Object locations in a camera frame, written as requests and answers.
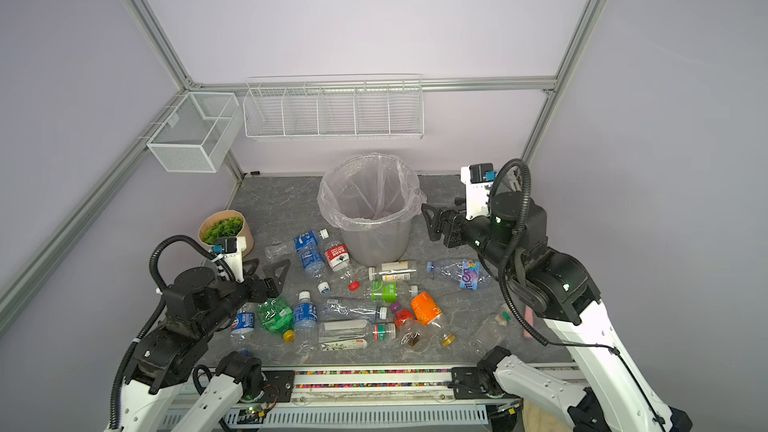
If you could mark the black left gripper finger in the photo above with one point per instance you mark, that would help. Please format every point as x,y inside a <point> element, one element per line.
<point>250,267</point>
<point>275,275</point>

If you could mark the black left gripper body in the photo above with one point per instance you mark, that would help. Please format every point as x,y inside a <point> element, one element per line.
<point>252,290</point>

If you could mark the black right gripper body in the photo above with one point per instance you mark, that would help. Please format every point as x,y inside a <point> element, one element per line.
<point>460,234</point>

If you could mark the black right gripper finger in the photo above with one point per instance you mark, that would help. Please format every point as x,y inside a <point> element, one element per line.
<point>436,231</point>
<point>433,215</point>

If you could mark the pepsi label bottle blue cap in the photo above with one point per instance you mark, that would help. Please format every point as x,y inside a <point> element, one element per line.
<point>243,325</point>

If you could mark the orange label bottle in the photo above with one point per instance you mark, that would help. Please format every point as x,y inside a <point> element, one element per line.
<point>433,318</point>

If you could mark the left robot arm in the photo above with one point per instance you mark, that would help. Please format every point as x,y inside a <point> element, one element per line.
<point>166,352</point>

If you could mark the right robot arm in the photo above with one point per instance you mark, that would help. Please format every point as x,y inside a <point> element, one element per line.
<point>553,297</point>

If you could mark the blue label bottle near bin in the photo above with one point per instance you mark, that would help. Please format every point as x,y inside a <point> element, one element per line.
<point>307,249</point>

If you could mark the clear plastic bin liner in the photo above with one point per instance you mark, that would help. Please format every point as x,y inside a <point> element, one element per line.
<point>368,191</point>

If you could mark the grey mesh waste bin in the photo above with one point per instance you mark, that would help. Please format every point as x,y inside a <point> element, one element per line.
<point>383,244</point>

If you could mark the clear crushed bottle left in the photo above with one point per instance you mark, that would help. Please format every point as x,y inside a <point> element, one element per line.
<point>278,250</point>

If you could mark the crushed green bottle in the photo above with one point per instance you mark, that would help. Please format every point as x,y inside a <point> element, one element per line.
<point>276,317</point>

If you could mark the beige pot with green plant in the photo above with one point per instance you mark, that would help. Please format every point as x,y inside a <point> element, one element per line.
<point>225,224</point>

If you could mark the large clear bottle colourful label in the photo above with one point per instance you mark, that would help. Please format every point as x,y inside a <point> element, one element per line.
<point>467,274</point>

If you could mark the blue label bottle white cap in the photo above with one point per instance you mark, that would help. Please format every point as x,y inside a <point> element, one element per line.
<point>305,322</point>

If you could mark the red label clear bottle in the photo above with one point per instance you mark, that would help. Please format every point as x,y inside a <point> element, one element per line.
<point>338,258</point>

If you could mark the white yellow label clear bottle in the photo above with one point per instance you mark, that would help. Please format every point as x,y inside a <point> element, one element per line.
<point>399,271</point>

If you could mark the clear bottle white cap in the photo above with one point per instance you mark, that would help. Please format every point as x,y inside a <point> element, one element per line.
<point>334,309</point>

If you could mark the green label clear bottle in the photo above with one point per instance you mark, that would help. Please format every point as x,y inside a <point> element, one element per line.
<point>390,292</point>

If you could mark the red cap small bottle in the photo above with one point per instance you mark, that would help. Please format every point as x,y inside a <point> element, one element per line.
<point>402,318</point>

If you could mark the brown bottom clear bottle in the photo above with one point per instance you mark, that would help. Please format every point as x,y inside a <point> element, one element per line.
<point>413,337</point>

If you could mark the clear bottle green cap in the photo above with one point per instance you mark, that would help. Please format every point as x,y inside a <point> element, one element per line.
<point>492,332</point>

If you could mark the pink stick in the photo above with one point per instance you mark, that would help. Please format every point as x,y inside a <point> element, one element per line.
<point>529,317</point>

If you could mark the white mesh box basket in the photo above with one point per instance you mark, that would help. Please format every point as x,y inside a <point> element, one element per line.
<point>198,132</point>

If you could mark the beige cloth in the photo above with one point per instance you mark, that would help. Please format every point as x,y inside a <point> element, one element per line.
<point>536,419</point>

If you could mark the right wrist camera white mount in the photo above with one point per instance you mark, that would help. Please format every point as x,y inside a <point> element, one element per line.
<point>477,189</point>

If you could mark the white wire wall shelf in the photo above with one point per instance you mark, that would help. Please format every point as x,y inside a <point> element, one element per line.
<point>343,106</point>

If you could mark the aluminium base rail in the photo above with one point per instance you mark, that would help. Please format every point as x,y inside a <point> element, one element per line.
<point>391,396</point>

